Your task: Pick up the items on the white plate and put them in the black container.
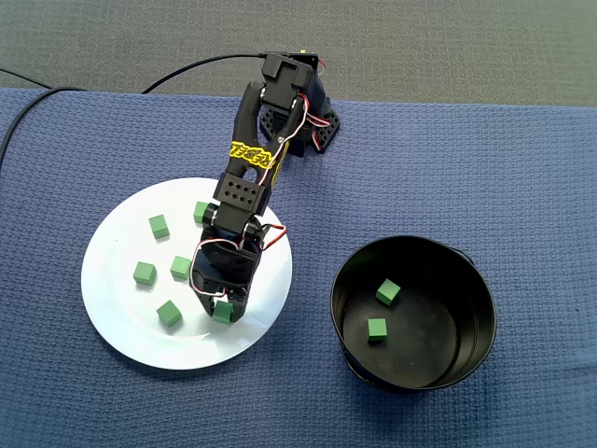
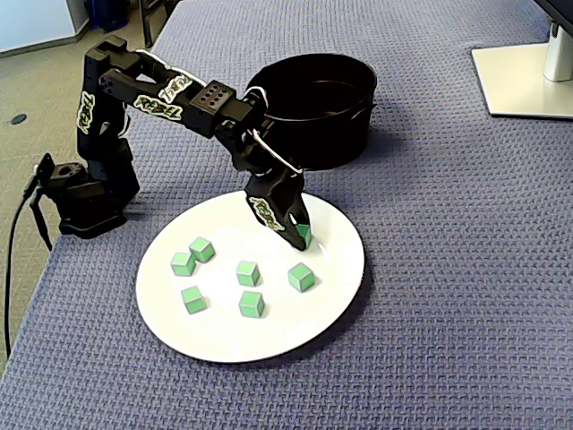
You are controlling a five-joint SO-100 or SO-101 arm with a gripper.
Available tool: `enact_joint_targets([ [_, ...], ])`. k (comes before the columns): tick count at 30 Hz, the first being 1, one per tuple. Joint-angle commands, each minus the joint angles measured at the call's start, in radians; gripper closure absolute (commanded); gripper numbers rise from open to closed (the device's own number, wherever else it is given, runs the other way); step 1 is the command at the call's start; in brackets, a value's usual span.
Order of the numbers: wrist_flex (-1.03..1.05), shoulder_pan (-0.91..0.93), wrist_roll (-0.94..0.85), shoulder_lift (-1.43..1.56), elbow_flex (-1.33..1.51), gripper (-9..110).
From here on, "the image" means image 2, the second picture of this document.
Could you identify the white round plate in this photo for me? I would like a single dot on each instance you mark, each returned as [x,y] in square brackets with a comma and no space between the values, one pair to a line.
[215,331]

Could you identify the black round container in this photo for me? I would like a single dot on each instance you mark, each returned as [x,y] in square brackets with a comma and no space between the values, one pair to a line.
[331,139]

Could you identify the black round floor cap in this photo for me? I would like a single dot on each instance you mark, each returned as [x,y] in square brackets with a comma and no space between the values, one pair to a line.
[19,119]

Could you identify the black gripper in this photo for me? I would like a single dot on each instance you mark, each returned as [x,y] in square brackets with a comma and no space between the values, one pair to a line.
[274,200]

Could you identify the blue waffle cloth mat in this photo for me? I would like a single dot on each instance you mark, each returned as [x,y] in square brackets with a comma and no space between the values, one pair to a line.
[447,269]

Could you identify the dark metal furniture leg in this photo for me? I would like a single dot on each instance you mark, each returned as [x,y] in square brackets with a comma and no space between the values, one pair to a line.
[156,22]

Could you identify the white monitor stand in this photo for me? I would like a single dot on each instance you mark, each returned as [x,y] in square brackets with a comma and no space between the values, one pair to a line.
[515,80]

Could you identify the dark blue bin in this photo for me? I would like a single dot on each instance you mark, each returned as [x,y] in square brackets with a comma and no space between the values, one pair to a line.
[107,13]

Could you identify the small green cube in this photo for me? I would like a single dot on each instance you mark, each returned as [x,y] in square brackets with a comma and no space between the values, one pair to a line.
[300,277]
[193,300]
[182,264]
[251,304]
[247,273]
[202,249]
[305,234]

